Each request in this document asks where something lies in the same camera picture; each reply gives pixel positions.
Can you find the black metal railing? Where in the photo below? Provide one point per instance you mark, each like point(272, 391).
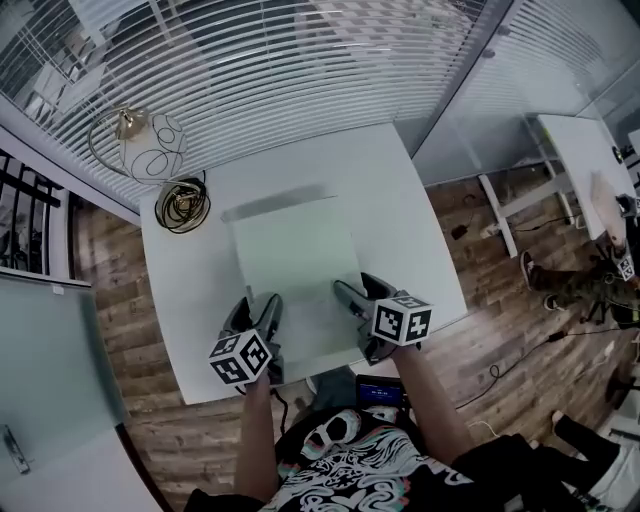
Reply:
point(30, 185)

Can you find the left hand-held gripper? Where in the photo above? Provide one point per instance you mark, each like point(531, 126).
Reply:
point(240, 357)

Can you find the black device with blue screen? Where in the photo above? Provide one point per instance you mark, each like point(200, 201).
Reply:
point(377, 392)

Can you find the person's right forearm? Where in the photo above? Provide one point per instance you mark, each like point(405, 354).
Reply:
point(430, 400)

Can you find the white power strip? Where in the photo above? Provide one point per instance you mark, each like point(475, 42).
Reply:
point(490, 231)

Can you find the frosted glass partition panel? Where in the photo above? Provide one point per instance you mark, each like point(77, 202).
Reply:
point(525, 60)

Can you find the person's left forearm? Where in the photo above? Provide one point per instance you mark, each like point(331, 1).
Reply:
point(257, 440)

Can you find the person's grey trousers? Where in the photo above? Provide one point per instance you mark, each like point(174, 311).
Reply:
point(335, 390)

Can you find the black power adapter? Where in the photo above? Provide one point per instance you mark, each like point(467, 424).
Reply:
point(460, 232)

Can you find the white board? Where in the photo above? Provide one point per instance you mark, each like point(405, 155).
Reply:
point(295, 245)

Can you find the person's black printed shirt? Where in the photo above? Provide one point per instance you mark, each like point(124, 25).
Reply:
point(350, 465)

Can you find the white side table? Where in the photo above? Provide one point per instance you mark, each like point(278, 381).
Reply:
point(575, 150)

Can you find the glass partition with blinds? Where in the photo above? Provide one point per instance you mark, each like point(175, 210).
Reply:
point(275, 75)

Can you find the gold lamp with globe shade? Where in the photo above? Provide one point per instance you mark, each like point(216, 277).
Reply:
point(150, 150)

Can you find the frosted glass door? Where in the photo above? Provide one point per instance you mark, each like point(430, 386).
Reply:
point(50, 350)

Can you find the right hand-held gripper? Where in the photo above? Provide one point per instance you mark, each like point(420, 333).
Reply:
point(400, 320)

